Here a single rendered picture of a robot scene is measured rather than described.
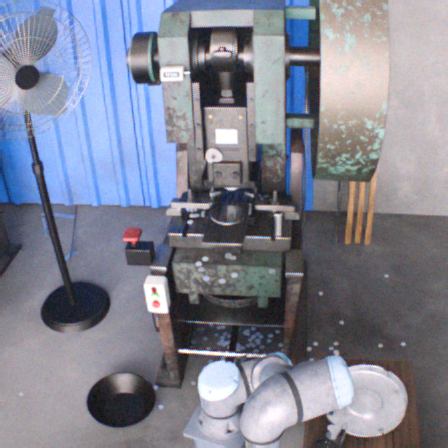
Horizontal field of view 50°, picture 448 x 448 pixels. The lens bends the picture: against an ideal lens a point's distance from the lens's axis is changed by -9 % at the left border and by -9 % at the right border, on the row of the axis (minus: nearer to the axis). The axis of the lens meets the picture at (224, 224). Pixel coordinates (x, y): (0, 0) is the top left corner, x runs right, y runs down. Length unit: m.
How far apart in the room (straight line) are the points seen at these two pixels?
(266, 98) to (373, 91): 0.43
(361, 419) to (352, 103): 0.98
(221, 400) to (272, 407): 0.42
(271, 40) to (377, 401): 1.20
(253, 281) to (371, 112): 0.81
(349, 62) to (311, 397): 0.80
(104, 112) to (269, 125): 1.69
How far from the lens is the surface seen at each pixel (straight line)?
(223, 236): 1.73
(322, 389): 1.05
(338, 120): 1.36
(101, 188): 3.45
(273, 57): 1.59
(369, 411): 1.72
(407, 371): 1.92
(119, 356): 2.44
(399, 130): 3.12
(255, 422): 1.05
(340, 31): 1.32
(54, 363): 2.50
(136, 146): 3.21
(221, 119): 1.72
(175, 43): 1.61
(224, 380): 1.41
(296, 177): 2.16
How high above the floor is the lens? 1.78
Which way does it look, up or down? 34 degrees down
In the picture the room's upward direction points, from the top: 3 degrees counter-clockwise
